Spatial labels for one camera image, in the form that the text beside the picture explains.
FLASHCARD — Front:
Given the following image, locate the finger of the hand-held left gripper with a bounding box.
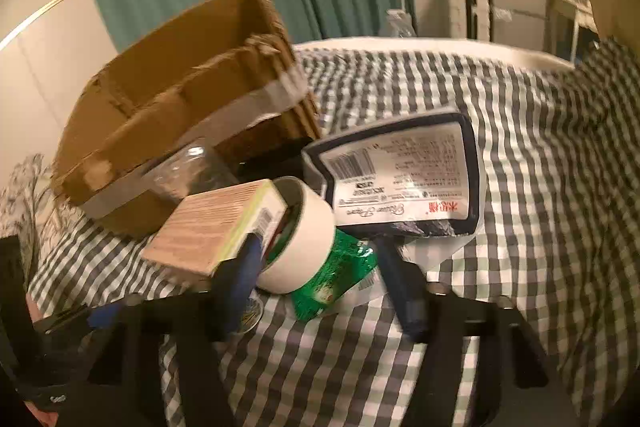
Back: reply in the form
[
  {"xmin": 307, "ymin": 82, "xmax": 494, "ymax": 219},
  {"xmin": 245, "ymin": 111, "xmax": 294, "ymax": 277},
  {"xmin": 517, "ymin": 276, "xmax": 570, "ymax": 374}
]
[{"xmin": 35, "ymin": 302, "xmax": 126, "ymax": 339}]

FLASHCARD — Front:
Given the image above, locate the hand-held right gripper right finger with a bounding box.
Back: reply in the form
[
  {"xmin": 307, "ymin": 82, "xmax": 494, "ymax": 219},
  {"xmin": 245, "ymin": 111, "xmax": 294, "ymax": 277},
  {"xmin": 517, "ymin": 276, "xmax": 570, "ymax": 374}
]
[{"xmin": 375, "ymin": 237, "xmax": 551, "ymax": 427}]

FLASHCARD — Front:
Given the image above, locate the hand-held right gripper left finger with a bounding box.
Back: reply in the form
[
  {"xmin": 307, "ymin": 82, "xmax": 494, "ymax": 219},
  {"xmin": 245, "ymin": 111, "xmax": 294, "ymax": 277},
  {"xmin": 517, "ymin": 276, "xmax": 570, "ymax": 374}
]
[{"xmin": 85, "ymin": 232, "xmax": 266, "ymax": 427}]

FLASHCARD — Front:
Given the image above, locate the tan small carton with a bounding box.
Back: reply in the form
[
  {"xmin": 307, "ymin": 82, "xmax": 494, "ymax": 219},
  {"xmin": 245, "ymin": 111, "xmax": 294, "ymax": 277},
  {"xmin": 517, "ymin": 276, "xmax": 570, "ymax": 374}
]
[{"xmin": 141, "ymin": 179, "xmax": 288, "ymax": 278}]

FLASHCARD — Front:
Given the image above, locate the beige tape roll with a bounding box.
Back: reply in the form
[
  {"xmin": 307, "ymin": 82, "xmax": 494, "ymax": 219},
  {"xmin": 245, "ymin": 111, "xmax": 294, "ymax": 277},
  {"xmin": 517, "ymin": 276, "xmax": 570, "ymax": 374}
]
[{"xmin": 257, "ymin": 176, "xmax": 336, "ymax": 295}]

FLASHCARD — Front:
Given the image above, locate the torn cardboard box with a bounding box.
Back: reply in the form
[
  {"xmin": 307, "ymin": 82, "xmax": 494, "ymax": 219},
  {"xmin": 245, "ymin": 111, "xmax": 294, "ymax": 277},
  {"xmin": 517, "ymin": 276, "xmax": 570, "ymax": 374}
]
[{"xmin": 50, "ymin": 0, "xmax": 321, "ymax": 238}]

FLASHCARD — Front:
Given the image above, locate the metal can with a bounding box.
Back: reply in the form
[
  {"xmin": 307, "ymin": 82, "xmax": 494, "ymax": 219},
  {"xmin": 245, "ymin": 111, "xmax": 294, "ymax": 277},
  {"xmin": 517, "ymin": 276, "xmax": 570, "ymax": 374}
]
[{"xmin": 235, "ymin": 289, "xmax": 266, "ymax": 335}]

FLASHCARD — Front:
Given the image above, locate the green snack packet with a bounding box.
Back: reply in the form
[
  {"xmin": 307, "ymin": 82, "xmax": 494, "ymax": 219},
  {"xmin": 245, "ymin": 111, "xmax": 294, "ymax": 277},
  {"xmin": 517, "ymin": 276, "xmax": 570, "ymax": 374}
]
[{"xmin": 290, "ymin": 227, "xmax": 379, "ymax": 320}]

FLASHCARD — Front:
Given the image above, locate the black-framed tissue packet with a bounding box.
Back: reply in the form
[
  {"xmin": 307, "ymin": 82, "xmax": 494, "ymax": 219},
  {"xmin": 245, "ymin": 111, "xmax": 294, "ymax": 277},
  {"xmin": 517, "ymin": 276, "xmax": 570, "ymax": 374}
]
[{"xmin": 301, "ymin": 109, "xmax": 486, "ymax": 243}]

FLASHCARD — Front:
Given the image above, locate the clear plastic bottle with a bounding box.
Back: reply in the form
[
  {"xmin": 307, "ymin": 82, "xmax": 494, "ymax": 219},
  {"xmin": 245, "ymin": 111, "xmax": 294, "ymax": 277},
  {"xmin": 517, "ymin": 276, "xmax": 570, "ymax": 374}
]
[{"xmin": 150, "ymin": 139, "xmax": 238, "ymax": 202}]

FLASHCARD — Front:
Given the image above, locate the floral white sheet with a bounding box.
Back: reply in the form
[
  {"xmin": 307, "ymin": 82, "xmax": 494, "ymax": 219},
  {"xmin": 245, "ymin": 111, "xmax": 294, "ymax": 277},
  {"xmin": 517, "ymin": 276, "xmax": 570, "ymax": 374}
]
[{"xmin": 0, "ymin": 154, "xmax": 86, "ymax": 258}]

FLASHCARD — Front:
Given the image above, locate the checked bedsheet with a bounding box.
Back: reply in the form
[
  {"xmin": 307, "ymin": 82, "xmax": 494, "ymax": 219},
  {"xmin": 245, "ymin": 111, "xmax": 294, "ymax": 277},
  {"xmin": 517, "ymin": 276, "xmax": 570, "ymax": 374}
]
[{"xmin": 27, "ymin": 37, "xmax": 640, "ymax": 427}]

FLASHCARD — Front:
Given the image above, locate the white mattress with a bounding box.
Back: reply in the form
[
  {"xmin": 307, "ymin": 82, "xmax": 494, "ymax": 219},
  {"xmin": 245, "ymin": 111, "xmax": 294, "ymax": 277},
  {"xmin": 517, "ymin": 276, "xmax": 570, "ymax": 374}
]
[{"xmin": 295, "ymin": 36, "xmax": 576, "ymax": 70}]

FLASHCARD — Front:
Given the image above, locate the plastic water bottle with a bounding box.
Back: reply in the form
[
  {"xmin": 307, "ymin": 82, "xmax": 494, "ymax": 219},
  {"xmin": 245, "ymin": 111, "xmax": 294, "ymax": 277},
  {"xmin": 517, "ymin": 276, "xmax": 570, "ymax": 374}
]
[{"xmin": 385, "ymin": 9, "xmax": 417, "ymax": 38}]

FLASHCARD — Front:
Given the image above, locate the white suitcase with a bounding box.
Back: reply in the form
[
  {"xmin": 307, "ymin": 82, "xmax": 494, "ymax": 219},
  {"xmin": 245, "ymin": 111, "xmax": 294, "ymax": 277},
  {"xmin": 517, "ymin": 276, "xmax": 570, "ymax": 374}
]
[{"xmin": 442, "ymin": 0, "xmax": 491, "ymax": 40}]

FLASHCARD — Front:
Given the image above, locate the grey fridge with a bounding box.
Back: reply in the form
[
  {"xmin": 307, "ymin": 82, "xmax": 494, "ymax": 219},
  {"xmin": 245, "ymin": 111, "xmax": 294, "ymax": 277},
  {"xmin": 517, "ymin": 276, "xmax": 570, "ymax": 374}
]
[{"xmin": 487, "ymin": 0, "xmax": 556, "ymax": 52}]

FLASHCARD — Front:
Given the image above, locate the white small desk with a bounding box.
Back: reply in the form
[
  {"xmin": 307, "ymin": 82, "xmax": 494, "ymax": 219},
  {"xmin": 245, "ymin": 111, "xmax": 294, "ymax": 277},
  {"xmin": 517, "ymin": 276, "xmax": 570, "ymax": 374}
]
[{"xmin": 550, "ymin": 0, "xmax": 597, "ymax": 60}]

